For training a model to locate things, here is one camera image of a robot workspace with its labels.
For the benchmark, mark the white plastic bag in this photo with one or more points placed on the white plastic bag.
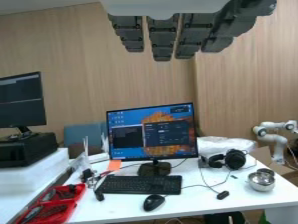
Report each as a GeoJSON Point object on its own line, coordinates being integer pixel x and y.
{"type": "Point", "coordinates": [226, 143]}

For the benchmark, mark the black box device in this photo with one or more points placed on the black box device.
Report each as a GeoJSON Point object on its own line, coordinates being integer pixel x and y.
{"type": "Point", "coordinates": [26, 148]}

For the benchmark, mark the dark computer monitor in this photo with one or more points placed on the dark computer monitor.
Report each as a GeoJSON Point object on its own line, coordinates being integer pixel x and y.
{"type": "Point", "coordinates": [21, 100]}

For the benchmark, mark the white router with antennas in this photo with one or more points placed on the white router with antennas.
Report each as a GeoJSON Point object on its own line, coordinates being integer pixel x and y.
{"type": "Point", "coordinates": [98, 156]}

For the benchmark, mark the white desk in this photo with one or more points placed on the white desk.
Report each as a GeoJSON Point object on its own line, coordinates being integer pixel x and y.
{"type": "Point", "coordinates": [199, 203]}

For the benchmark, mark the black keyboard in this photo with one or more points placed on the black keyboard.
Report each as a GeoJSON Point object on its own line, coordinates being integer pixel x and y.
{"type": "Point", "coordinates": [140, 185]}

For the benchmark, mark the computer monitor with blue screen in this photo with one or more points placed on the computer monitor with blue screen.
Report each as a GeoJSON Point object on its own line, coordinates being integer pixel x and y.
{"type": "Point", "coordinates": [150, 131]}

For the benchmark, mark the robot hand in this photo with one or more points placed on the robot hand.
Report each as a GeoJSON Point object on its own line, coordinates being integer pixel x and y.
{"type": "Point", "coordinates": [163, 36]}

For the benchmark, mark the cardboard box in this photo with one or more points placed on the cardboard box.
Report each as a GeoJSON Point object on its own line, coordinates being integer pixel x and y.
{"type": "Point", "coordinates": [266, 158]}

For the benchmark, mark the orange paper note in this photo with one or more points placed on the orange paper note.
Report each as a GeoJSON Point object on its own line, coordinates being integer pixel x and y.
{"type": "Point", "coordinates": [114, 165]}

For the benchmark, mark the small black block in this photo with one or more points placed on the small black block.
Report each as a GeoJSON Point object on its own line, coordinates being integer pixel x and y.
{"type": "Point", "coordinates": [98, 195]}

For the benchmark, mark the black headphones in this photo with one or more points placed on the black headphones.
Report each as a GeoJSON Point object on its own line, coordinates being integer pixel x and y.
{"type": "Point", "coordinates": [233, 159]}

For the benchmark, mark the black computer mouse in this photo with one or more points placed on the black computer mouse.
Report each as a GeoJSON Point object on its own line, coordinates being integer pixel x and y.
{"type": "Point", "coordinates": [153, 202]}

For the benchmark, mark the red tray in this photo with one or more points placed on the red tray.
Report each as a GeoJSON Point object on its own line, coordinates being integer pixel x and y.
{"type": "Point", "coordinates": [64, 192]}
{"type": "Point", "coordinates": [44, 213]}

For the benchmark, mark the small white jointed device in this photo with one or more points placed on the small white jointed device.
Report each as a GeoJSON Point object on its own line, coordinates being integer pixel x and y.
{"type": "Point", "coordinates": [277, 140]}

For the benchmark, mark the metal bowl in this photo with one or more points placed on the metal bowl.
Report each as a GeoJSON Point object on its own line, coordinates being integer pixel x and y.
{"type": "Point", "coordinates": [261, 181]}

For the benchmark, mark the white foam block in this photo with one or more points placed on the white foam block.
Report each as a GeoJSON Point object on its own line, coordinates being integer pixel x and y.
{"type": "Point", "coordinates": [30, 175]}

